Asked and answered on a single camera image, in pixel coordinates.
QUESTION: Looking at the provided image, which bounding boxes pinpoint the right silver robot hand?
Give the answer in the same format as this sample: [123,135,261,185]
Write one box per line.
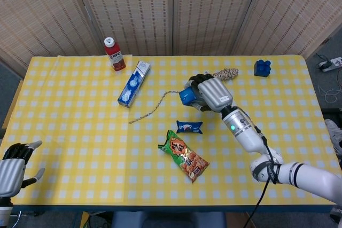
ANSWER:
[188,72,234,113]

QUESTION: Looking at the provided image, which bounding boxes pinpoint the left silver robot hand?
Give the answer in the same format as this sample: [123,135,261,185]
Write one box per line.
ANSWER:
[0,140,45,198]

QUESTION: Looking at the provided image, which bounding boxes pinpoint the blue object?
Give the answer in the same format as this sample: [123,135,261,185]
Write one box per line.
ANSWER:
[178,86,198,106]

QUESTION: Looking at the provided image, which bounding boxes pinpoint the small blue cookie packet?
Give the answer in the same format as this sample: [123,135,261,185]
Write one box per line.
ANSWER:
[176,120,204,135]

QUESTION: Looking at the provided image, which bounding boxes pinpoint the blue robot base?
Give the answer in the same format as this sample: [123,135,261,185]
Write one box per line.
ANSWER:
[111,211,227,228]

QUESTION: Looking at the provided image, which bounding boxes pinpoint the blue white toothpaste box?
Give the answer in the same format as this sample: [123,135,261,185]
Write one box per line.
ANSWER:
[117,60,151,109]

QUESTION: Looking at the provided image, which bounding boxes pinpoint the blue building block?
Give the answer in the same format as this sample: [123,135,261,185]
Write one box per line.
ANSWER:
[253,59,272,77]

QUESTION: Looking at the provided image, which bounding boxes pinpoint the green orange snack bag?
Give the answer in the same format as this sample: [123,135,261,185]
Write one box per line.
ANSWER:
[157,129,210,184]

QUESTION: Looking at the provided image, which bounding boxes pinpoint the yellow checked tablecloth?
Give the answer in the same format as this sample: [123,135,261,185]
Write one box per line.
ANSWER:
[5,54,341,205]

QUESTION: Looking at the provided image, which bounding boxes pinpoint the red NFC juice bottle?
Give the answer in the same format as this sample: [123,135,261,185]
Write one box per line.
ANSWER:
[103,37,126,72]

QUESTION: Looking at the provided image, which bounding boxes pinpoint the beige woven folding screen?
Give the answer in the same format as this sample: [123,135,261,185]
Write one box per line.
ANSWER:
[0,0,342,78]

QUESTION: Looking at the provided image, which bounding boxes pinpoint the white power strip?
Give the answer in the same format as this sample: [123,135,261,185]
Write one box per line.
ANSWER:
[319,57,342,73]

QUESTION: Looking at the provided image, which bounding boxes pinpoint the grey sneaker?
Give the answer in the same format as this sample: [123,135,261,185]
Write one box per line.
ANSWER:
[324,119,342,159]

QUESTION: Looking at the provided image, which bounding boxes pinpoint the speckled braided rope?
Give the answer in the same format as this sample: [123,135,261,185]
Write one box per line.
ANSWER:
[128,67,239,125]

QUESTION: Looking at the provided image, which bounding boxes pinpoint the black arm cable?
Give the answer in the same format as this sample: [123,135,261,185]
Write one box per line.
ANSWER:
[239,106,284,228]

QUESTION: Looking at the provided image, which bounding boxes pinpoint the white floor cable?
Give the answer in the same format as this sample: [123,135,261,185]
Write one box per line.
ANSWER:
[317,85,342,103]

